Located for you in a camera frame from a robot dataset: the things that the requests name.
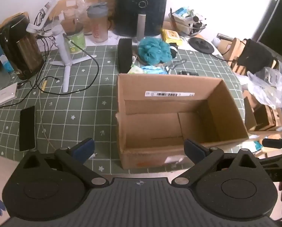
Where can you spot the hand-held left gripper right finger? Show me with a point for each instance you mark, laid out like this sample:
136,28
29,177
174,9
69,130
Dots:
192,147

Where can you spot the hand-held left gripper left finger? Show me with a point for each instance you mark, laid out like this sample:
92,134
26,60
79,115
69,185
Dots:
85,146

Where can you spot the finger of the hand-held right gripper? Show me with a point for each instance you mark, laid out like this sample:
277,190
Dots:
273,143
269,162

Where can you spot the blue wet wipes packet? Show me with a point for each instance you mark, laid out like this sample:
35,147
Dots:
154,69

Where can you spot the green tissue pack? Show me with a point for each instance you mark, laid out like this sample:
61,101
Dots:
135,69

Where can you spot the black glasses case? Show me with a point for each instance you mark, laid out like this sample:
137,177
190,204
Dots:
124,55

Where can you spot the teal bath loofah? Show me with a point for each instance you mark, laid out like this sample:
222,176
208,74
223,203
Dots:
155,50

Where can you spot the brown cardboard floor box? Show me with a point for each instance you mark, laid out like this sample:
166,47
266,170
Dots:
261,120

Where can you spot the green grid tablecloth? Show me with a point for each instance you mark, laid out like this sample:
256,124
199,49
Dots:
84,113

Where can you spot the clear plastic bag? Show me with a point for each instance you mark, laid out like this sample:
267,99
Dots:
266,87

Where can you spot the black smartphone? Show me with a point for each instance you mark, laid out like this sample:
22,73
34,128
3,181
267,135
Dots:
27,127

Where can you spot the small flat black device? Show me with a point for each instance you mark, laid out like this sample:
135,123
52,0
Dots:
189,73

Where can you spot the white gimbal tripod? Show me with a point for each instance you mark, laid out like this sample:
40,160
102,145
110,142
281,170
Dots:
65,59

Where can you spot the wooden chair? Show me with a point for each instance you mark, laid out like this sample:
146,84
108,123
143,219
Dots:
235,61

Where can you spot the black cloth on chair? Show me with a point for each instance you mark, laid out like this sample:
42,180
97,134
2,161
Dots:
256,54

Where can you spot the white power bank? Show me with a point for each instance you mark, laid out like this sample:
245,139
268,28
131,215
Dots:
5,95

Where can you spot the black tape roll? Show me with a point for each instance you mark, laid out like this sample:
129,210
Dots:
174,50

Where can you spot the black round disc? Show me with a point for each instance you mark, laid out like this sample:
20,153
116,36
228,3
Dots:
201,45

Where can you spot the green label jar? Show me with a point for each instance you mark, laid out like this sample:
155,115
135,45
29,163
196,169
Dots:
78,41

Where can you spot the small brown cardboard box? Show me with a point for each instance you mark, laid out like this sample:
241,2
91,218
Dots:
226,46

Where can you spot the yellow wipes packet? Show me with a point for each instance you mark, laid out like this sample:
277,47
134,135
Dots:
171,36

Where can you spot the dark brown kettle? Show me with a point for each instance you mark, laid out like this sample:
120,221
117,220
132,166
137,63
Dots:
20,49

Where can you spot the black monitor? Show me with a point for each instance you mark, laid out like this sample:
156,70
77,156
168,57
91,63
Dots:
277,26

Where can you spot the grey-lid shaker bottle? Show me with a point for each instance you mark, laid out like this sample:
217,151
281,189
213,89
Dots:
98,23

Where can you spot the blue white carton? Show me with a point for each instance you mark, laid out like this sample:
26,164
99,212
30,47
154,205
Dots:
0,56

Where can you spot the glass bowl of clutter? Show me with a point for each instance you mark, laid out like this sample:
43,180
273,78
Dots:
187,20

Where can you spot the black air fryer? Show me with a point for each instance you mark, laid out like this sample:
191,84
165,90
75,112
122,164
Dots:
152,16

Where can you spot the flat brown cardboard sheets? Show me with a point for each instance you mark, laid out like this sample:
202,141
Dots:
70,3

